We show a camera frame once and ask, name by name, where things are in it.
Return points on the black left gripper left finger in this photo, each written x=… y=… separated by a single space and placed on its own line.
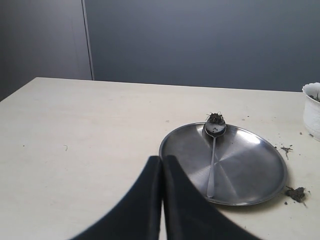
x=137 y=216

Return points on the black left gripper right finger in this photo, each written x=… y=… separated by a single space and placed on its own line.
x=188 y=215

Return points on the steel spoon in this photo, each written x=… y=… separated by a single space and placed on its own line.
x=214 y=127

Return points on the white scalloped flower pot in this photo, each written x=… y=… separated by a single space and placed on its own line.
x=311 y=112

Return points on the round steel plate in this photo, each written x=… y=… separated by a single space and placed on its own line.
x=248 y=170

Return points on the dirt clump near plate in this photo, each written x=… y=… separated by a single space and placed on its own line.
x=298 y=194

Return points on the small dirt twig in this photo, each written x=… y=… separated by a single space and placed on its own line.
x=286 y=149

